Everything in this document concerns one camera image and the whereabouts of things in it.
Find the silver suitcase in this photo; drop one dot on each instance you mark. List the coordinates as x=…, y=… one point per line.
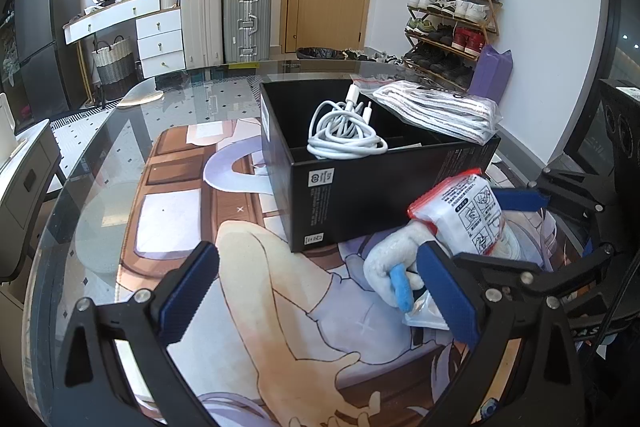
x=247, y=26

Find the black cardboard storage box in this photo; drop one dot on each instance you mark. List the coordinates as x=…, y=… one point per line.
x=325, y=201

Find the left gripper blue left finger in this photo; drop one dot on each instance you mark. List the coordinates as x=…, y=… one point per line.
x=180, y=293

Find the white drawer desk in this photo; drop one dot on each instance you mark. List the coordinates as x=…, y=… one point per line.
x=153, y=25

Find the white plush toy blue beak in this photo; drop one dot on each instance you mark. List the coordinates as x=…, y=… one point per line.
x=390, y=268

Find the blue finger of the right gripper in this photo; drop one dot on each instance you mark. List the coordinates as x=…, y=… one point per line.
x=520, y=199

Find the white sachet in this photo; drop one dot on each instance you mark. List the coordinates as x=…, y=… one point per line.
x=425, y=314

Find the adidas bag with rope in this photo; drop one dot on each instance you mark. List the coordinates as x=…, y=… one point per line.
x=459, y=115

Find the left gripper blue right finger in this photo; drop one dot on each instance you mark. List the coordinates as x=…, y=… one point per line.
x=455, y=293

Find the grey side cabinet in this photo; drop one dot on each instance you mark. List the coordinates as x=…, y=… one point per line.
x=25, y=180

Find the anime print table mat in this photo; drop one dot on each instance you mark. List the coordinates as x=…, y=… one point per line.
x=280, y=339

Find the white suitcase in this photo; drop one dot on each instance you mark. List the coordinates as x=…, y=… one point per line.
x=201, y=22

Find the woven laundry basket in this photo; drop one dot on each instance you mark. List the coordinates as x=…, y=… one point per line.
x=114, y=61

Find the black refrigerator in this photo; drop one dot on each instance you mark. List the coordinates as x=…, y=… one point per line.
x=48, y=65

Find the red white snack packet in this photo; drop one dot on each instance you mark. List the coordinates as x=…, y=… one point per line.
x=462, y=212

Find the purple bag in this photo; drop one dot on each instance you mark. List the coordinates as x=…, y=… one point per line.
x=491, y=74

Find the wooden shoe rack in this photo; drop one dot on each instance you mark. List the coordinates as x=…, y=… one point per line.
x=446, y=37

